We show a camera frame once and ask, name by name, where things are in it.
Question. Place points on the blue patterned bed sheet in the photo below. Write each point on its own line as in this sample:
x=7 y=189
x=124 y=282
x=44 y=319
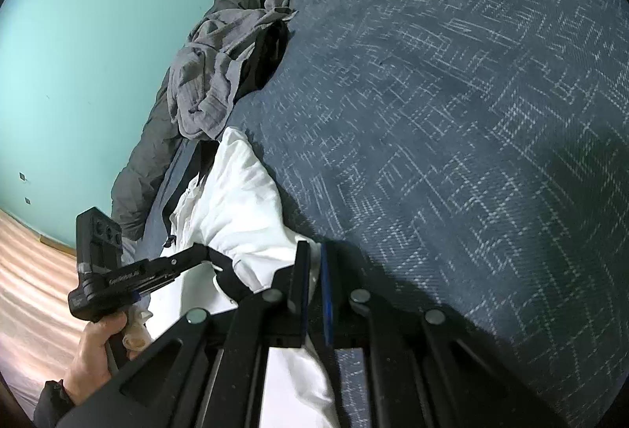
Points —
x=472 y=153

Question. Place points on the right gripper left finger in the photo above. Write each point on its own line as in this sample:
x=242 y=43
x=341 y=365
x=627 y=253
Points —
x=206 y=370

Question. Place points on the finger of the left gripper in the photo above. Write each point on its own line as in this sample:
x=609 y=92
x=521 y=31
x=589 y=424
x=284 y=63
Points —
x=161 y=270

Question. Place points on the white polo shirt black collar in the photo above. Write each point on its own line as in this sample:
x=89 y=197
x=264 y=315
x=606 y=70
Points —
x=237 y=211

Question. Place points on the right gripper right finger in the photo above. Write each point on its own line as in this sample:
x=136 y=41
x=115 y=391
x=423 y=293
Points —
x=423 y=368

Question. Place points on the black garment under grey shirt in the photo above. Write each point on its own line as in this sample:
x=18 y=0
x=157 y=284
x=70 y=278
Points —
x=259 y=67

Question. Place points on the person left hand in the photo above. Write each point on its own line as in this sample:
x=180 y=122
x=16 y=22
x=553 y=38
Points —
x=89 y=370

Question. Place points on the pink striped curtain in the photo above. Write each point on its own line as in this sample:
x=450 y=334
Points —
x=38 y=334

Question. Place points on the grey crumpled shirt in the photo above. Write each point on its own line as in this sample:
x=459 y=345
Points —
x=205 y=74

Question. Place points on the person left forearm dark sleeve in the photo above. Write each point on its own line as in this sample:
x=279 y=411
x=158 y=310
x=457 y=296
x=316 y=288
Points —
x=54 y=403

